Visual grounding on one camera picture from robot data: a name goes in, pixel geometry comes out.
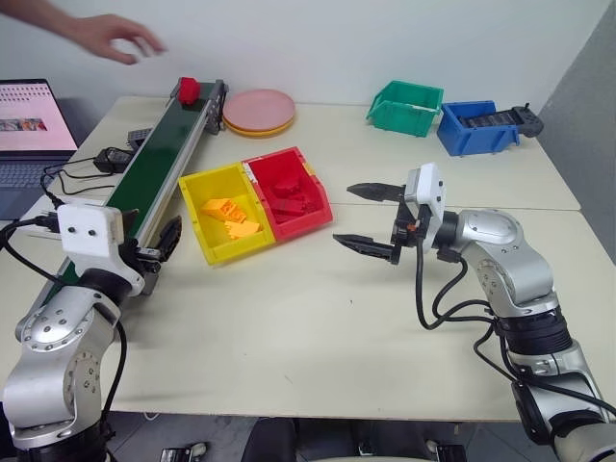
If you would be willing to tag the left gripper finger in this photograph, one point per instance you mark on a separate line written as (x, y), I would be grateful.
(129, 223)
(170, 238)

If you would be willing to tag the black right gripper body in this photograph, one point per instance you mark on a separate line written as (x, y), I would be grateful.
(409, 226)

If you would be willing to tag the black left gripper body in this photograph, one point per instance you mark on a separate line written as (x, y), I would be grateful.
(146, 260)

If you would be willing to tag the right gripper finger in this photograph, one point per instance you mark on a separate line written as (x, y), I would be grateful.
(377, 192)
(368, 246)

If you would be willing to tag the person's bare forearm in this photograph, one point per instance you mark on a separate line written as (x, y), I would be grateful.
(36, 17)

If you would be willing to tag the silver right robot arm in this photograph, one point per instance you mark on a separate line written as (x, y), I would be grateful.
(520, 269)

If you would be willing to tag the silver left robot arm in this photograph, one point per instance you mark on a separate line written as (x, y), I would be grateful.
(53, 346)

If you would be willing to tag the green conveyor belt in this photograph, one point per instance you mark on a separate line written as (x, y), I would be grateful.
(154, 154)

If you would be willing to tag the person's bare hand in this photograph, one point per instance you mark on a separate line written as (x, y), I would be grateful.
(103, 33)

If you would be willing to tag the yellow storage bin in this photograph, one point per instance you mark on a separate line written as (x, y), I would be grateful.
(226, 250)

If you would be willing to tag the orange toy brick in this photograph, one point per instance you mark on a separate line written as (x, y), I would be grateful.
(219, 208)

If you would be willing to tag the red storage bin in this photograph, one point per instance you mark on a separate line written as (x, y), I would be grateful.
(308, 219)

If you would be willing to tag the black power adapter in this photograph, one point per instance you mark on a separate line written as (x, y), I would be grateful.
(111, 160)

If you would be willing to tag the yellow toy brick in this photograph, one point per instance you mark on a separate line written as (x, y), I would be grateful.
(243, 230)

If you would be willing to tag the green storage bin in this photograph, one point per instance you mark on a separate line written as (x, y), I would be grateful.
(402, 120)

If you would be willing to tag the red toy brick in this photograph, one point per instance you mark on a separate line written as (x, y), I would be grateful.
(293, 207)

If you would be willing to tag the blue storage bin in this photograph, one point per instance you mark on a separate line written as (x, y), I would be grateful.
(474, 139)

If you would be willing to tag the black ribbed part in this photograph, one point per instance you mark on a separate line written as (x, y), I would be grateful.
(486, 120)

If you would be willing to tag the yellow plate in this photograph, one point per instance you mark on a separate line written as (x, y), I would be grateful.
(260, 132)

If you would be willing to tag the open grey laptop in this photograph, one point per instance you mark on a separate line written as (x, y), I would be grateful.
(29, 120)

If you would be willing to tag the pink plate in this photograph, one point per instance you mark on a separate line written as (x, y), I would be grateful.
(259, 108)

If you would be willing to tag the black handheld device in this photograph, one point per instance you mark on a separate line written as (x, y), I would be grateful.
(528, 122)

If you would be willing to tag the small black and white object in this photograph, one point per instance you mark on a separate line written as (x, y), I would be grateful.
(185, 452)

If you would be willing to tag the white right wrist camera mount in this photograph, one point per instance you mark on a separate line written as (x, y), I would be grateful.
(428, 192)

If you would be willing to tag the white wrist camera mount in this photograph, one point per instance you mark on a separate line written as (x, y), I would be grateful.
(86, 230)
(428, 192)

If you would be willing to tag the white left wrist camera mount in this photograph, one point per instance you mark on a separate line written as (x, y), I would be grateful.
(86, 230)

